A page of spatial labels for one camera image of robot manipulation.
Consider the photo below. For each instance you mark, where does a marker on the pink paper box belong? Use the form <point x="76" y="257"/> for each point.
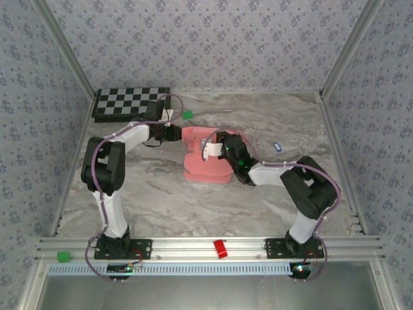
<point x="206" y="171"/>

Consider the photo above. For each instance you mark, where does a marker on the blue key tag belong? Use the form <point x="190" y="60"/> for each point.
<point x="277" y="146"/>

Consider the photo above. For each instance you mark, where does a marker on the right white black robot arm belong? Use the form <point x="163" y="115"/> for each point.
<point x="271" y="174"/>

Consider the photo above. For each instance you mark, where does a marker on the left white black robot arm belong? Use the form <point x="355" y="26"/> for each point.
<point x="111" y="213"/>

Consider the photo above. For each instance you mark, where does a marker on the green toy brick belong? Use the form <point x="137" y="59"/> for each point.
<point x="187" y="115"/>

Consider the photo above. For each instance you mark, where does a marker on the black grey checkerboard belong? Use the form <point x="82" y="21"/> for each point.
<point x="122" y="103"/>

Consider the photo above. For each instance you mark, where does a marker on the red block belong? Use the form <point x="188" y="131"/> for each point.
<point x="220" y="249"/>

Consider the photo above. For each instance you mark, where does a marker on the grey metal sheet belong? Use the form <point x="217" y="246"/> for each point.
<point x="206" y="294"/>

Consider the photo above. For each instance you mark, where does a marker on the green cube block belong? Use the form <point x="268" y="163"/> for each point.
<point x="63" y="256"/>

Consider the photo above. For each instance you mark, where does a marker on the left aluminium side rail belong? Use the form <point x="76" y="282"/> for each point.
<point x="72" y="161"/>

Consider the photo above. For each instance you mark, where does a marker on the aluminium side rail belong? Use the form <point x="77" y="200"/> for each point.
<point x="342" y="161"/>
<point x="72" y="161"/>

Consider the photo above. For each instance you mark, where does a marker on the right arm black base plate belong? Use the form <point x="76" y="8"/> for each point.
<point x="274" y="248"/>

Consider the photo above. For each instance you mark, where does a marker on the right aluminium side rail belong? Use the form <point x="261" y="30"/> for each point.
<point x="342" y="161"/>

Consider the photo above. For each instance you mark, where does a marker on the aluminium mounting rail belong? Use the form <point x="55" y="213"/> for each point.
<point x="180" y="248"/>

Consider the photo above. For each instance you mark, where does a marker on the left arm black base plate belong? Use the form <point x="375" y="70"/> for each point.
<point x="142" y="248"/>

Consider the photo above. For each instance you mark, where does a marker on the left aluminium corner post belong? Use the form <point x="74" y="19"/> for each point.
<point x="64" y="48"/>

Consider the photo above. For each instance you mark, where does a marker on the aluminium corner post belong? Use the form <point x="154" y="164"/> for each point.
<point x="64" y="48"/>
<point x="351" y="48"/>

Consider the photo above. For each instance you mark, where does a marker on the right aluminium corner post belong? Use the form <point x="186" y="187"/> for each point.
<point x="351" y="48"/>

